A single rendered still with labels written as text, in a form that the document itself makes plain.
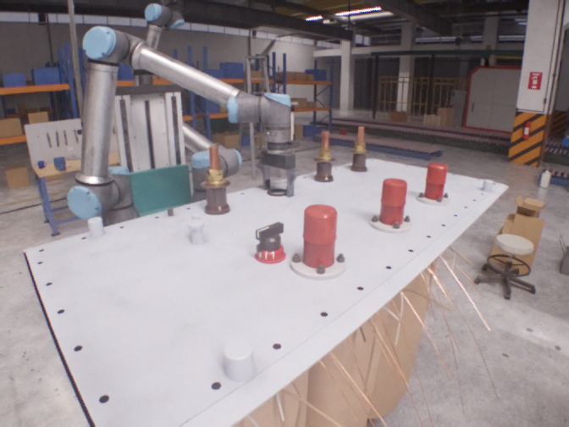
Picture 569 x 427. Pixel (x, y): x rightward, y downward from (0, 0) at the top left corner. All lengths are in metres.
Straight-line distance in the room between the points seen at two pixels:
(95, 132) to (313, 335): 1.11
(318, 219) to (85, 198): 1.01
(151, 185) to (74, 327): 1.23
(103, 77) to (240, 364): 1.13
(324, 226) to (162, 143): 1.33
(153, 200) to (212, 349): 1.35
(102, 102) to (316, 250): 0.98
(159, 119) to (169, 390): 1.53
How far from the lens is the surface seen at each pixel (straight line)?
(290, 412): 0.97
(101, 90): 1.37
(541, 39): 11.28
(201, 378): 0.51
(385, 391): 1.78
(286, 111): 1.17
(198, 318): 0.61
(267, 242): 0.75
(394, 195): 0.94
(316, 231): 0.68
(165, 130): 1.87
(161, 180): 1.81
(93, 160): 1.42
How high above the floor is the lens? 1.73
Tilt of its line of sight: 21 degrees down
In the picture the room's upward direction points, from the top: straight up
